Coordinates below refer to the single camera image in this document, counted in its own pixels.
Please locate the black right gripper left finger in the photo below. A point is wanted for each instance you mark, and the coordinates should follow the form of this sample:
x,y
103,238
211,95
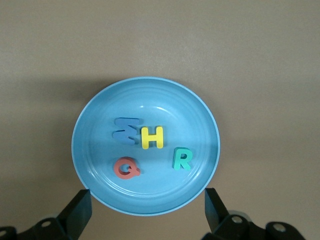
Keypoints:
x,y
77,212

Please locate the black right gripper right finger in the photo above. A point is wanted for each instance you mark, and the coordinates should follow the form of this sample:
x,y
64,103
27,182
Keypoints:
x,y
215,212

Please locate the red uppercase letter Q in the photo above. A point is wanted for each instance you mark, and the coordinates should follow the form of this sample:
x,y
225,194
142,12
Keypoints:
x,y
118,168

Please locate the teal uppercase letter R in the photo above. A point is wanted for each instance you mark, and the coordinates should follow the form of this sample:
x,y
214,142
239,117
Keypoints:
x,y
178,160

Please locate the yellow uppercase letter H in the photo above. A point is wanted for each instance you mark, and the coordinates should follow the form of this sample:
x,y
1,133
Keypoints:
x,y
145,137

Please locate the blue uppercase letter W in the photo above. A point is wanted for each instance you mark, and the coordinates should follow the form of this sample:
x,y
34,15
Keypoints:
x,y
125,122

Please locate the blue plastic plate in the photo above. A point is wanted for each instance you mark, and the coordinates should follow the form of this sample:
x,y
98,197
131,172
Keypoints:
x,y
150,100

